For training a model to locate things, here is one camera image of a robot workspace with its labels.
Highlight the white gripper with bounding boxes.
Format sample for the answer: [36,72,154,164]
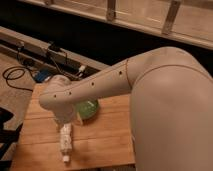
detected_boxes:
[53,105,83,125]

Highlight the green ceramic bowl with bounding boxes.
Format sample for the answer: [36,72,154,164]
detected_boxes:
[75,100,99,120]

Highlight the metal floor rail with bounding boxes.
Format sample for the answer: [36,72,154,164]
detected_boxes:
[0,26,108,75]

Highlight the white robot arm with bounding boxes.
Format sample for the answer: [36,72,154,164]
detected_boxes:
[39,47,213,171]

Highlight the white plastic bottle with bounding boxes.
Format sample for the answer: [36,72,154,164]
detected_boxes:
[60,123,72,163]

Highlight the black object at left edge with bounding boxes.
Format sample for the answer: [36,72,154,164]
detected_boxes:
[0,107,22,168]

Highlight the blue box on floor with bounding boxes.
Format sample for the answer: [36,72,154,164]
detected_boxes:
[34,69,50,83]

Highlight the window frame ledge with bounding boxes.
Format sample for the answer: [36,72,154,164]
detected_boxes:
[20,0,213,50]

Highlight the wooden table board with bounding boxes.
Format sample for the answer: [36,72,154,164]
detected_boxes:
[11,84,134,171]

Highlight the black device on rail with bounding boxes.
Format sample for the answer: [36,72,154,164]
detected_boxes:
[48,42,65,54]

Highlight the black cable loop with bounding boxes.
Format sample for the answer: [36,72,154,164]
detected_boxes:
[2,65,34,92]

